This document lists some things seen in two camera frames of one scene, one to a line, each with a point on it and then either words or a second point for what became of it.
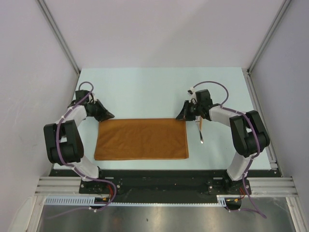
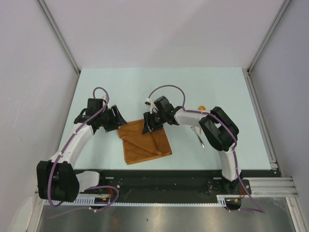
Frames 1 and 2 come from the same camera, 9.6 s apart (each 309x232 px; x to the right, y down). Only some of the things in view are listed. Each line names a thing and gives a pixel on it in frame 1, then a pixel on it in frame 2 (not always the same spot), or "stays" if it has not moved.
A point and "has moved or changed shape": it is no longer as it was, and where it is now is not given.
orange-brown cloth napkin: x=141 y=138 has moved or changed shape
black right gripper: x=184 y=114 to x=148 y=117
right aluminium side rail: x=255 y=104 stays
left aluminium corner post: x=49 y=17 stays
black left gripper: x=105 y=114 to x=117 y=121
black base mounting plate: x=166 y=185 stays
